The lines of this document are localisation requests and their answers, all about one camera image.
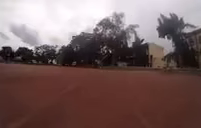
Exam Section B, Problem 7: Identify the beige building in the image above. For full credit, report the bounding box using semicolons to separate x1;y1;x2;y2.
143;42;167;69

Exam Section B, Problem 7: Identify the row of dark trees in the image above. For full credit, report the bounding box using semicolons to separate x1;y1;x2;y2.
0;12;150;68

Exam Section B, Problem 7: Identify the red running track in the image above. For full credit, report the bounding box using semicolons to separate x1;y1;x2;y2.
0;62;201;128

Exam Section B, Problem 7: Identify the tall dark tree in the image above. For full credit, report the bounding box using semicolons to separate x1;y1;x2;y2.
156;13;198;69

